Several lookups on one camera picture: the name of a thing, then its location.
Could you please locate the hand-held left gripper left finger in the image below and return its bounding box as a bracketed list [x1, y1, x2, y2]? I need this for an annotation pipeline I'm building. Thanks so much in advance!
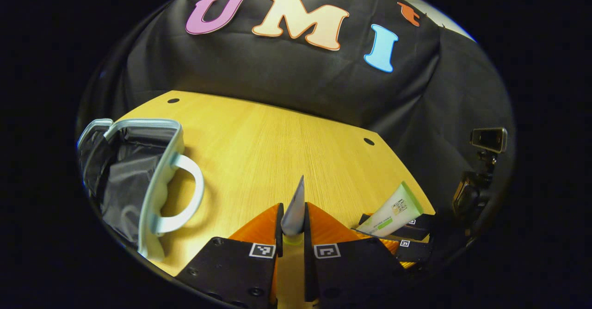
[175, 203, 284, 309]

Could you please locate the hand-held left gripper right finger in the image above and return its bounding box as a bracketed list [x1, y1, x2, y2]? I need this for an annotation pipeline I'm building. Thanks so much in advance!
[303, 202, 408, 303]

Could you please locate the silver tube with green cap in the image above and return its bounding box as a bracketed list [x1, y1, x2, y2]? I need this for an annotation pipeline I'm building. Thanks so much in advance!
[281, 176, 306, 246]

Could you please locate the white tube with green end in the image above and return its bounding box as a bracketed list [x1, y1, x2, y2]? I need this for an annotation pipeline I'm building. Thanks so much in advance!
[355, 181, 424, 238]

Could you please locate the light blue suitcase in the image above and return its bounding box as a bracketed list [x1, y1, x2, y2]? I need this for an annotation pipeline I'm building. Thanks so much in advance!
[76, 118, 205, 261]

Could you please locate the black backdrop cloth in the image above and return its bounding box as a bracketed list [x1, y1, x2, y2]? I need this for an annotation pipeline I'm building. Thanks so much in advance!
[76, 0, 516, 254]

